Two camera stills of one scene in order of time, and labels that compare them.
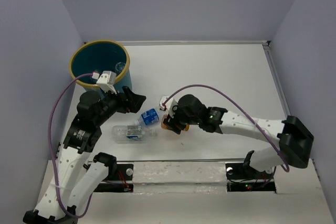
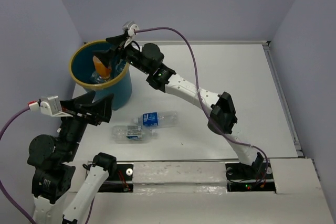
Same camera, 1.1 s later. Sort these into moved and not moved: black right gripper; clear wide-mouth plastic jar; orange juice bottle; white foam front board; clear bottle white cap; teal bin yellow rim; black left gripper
Moved: black right gripper; black left gripper; orange juice bottle
Not moved: teal bin yellow rim; white foam front board; clear bottle white cap; clear wide-mouth plastic jar
